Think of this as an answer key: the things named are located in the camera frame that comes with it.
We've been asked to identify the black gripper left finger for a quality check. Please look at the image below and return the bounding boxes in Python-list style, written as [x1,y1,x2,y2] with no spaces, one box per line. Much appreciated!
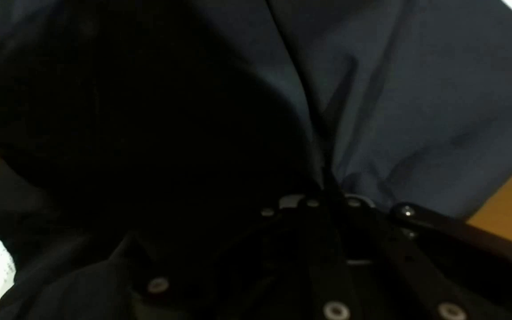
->
[128,191,332,320]

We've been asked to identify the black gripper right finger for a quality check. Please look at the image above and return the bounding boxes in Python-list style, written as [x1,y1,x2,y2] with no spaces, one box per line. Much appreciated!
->
[329,188,512,320]

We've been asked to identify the dark blue jacket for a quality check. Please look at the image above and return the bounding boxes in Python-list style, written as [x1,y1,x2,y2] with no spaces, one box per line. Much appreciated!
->
[0,0,512,320]

